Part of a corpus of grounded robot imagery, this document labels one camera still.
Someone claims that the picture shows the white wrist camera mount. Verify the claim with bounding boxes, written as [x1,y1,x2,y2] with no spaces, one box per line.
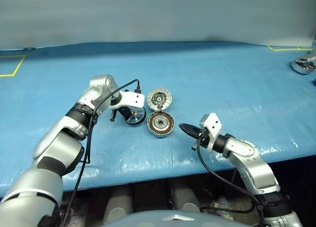
[112,90,146,112]
[198,113,222,151]

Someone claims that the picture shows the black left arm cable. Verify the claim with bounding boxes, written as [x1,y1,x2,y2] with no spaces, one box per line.
[60,79,142,227]

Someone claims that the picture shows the silver motor lid circuit board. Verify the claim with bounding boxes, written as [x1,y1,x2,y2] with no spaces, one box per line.
[147,88,172,111]

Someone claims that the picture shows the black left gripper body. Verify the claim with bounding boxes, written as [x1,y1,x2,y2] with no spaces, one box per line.
[110,106,134,122]

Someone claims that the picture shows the crumpled clear plastic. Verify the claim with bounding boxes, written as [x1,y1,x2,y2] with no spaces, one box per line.
[213,196,237,213]

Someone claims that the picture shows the grey robot torso with emblem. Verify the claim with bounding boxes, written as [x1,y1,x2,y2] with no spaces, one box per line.
[103,209,237,227]

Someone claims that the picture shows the metal part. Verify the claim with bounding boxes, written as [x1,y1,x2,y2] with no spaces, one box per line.
[291,50,316,75]

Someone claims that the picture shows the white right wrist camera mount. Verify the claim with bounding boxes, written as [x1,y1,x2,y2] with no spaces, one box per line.
[198,113,222,151]

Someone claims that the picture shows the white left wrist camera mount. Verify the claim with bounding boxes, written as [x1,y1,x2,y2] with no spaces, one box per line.
[112,90,146,112]

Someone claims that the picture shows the black rotor ring silver spokes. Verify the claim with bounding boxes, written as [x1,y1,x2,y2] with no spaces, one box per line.
[122,108,146,126]

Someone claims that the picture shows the motor stator base copper windings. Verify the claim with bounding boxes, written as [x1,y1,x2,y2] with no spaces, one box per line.
[147,113,176,138]

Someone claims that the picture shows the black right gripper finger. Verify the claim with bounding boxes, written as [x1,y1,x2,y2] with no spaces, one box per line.
[178,123,202,134]
[182,129,199,138]

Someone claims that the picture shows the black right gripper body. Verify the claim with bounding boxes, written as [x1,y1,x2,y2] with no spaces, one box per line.
[192,128,210,150]

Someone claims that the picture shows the grey rounded shape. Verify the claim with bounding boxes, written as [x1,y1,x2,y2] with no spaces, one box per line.
[102,186,134,224]
[171,185,200,213]

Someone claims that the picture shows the blue plastic table cover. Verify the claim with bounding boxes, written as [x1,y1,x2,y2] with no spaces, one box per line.
[0,41,316,198]

